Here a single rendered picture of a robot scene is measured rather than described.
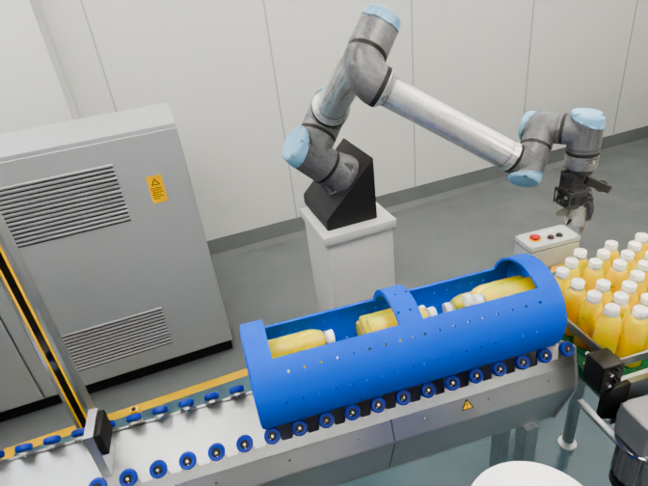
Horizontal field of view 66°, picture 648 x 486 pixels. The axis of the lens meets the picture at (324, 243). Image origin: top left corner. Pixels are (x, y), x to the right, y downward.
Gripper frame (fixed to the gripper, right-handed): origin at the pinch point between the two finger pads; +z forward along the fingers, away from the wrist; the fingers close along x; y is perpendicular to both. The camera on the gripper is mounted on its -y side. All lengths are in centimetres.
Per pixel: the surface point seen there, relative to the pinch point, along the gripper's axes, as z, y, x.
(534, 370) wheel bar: 30.2, 28.7, 24.3
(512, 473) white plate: 19, 59, 58
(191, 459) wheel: 26, 129, 23
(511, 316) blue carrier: 6.2, 39.0, 24.9
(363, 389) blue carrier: 15, 82, 27
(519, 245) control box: 15.1, 7.0, -17.8
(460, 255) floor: 123, -57, -172
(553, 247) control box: 14.6, -1.7, -11.1
